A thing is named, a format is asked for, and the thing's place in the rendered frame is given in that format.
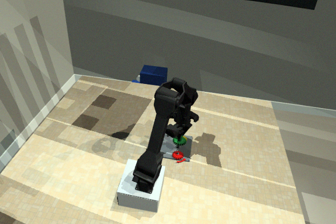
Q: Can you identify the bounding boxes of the green gear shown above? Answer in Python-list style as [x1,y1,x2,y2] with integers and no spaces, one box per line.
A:
[173,136,186,146]

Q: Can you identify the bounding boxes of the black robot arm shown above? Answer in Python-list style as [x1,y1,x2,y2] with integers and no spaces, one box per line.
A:
[133,77,198,194]

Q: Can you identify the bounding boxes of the red gear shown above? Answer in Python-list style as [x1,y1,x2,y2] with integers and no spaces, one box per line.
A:
[172,150,184,160]

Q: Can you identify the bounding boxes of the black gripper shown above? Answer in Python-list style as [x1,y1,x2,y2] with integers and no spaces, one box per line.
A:
[165,111,199,139]

